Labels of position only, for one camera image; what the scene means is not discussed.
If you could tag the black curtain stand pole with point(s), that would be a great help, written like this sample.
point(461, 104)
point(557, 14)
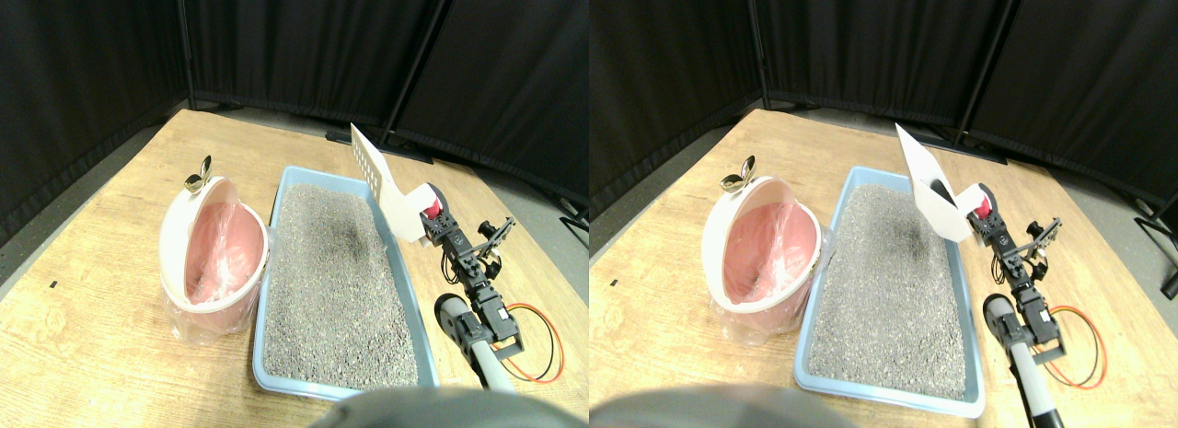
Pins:
point(185, 46)
point(757, 46)
point(419, 60)
point(991, 60)

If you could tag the black lump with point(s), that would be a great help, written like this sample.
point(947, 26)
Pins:
point(941, 188)

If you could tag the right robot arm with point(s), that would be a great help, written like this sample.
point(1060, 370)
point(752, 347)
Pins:
point(488, 322)
point(1035, 322)

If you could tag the blue litter tray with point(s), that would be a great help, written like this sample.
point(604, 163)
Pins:
point(883, 308)
point(331, 299)

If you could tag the black bracket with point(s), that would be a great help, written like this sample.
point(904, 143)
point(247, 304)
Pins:
point(1035, 229)
point(485, 230)

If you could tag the white bin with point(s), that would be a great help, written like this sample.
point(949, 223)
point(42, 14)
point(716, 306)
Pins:
point(216, 262)
point(759, 262)

